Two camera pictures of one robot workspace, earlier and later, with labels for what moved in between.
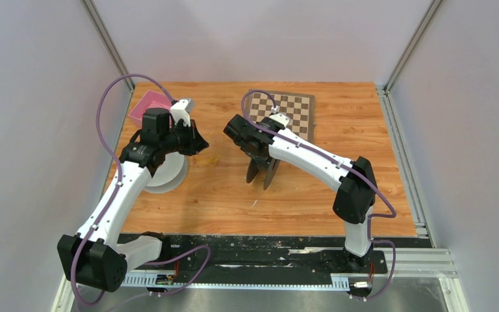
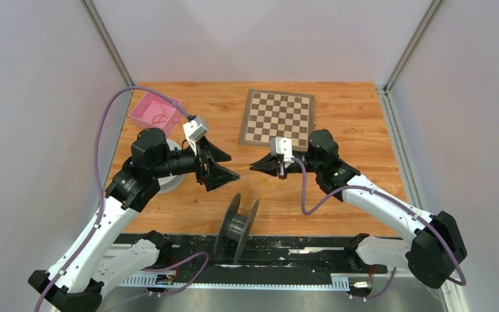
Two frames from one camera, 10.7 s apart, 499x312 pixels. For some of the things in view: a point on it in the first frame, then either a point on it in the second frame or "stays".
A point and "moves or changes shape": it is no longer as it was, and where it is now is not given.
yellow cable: x=214 y=159 moves or changes shape
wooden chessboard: x=300 y=108 stays
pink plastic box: x=151 y=100 stays
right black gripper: x=263 y=158 → x=268 y=164
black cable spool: x=255 y=165 moves or changes shape
